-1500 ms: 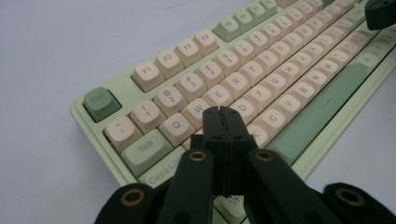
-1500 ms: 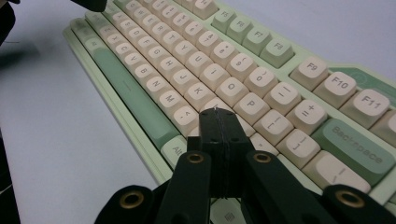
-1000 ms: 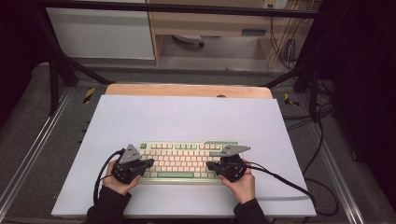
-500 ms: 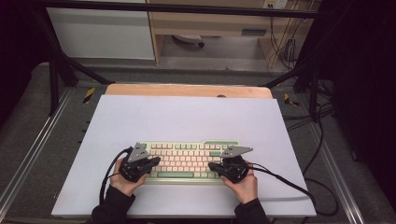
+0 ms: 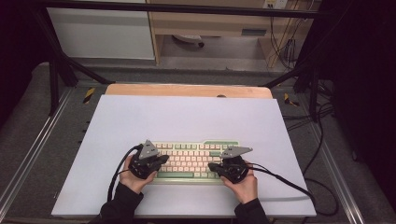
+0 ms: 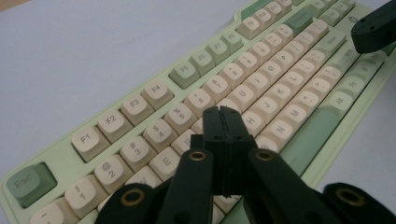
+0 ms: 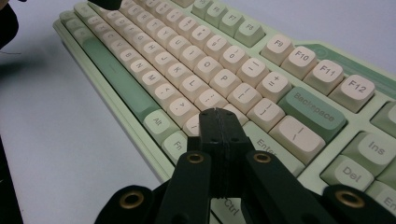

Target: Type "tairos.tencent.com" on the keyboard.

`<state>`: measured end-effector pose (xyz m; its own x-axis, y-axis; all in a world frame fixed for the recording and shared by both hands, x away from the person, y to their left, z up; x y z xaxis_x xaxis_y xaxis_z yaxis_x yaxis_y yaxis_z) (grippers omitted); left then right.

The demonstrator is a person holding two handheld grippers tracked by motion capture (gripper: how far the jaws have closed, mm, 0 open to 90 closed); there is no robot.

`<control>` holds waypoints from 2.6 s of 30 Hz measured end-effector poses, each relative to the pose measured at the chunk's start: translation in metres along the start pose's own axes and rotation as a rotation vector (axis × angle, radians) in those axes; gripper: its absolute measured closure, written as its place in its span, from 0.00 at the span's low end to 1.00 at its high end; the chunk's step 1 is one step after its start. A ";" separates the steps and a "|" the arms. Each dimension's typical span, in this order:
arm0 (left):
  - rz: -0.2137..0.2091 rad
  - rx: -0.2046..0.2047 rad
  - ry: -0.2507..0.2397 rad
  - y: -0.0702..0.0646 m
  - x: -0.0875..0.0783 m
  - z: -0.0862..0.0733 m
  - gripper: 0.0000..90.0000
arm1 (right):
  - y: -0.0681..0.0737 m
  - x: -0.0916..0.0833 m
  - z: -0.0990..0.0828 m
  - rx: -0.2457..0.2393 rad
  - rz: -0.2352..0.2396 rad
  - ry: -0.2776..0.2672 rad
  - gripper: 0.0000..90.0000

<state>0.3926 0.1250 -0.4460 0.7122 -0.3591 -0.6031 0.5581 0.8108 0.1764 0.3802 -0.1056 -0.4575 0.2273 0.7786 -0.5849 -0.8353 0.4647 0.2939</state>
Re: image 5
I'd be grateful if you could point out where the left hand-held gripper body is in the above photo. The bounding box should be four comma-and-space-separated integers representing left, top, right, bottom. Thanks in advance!
127, 139, 163, 180

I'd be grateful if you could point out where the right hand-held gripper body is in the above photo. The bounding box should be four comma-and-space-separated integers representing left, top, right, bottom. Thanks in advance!
217, 146, 254, 185

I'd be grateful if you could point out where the cream pink green keyboard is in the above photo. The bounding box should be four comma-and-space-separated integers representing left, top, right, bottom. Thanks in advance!
146, 139, 241, 187

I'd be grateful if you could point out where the person's left hand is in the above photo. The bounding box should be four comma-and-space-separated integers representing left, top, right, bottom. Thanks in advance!
119, 155, 159, 195

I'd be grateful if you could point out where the person's right hand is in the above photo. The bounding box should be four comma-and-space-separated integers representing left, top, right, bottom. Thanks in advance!
220, 161, 259, 205

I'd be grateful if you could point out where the white board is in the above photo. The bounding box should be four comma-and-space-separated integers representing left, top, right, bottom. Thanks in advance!
50, 94, 318, 218

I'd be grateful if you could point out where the wooden table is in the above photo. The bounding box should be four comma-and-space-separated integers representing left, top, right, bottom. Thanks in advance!
105, 82, 274, 100

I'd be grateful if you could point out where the office chair base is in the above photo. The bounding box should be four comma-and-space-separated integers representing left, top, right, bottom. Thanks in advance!
172, 34, 205, 49

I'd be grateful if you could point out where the white cabinet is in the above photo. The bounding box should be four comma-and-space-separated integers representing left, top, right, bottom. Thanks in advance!
46, 0, 156, 61

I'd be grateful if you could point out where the light wooden desk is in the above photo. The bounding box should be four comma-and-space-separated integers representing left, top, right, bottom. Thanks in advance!
146, 0, 323, 68

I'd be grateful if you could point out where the dark curtain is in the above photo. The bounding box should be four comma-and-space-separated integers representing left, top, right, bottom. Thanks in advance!
0, 0, 49, 126
319, 0, 396, 201

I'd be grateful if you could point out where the white power strip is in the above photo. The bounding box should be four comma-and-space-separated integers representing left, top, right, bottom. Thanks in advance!
262, 0, 290, 10

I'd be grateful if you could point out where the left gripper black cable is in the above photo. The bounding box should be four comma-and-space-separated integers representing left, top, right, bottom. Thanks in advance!
106, 143, 145, 203

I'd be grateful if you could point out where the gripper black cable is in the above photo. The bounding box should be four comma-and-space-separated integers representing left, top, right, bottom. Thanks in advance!
106, 143, 145, 203
245, 118, 340, 217

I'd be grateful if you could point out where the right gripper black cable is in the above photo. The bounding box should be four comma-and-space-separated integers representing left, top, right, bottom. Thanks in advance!
245, 118, 340, 217

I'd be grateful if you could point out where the black floor cable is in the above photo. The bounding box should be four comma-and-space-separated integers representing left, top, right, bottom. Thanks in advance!
281, 104, 334, 132

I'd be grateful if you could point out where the aluminium rail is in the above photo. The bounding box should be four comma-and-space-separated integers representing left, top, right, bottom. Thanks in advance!
305, 124, 366, 224
0, 88, 76, 217

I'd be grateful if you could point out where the bundle of hanging cables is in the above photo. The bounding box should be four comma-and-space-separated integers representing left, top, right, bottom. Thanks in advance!
268, 15, 304, 71

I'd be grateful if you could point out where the black metal frame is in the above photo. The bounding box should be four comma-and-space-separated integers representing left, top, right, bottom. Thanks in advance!
31, 0, 332, 123

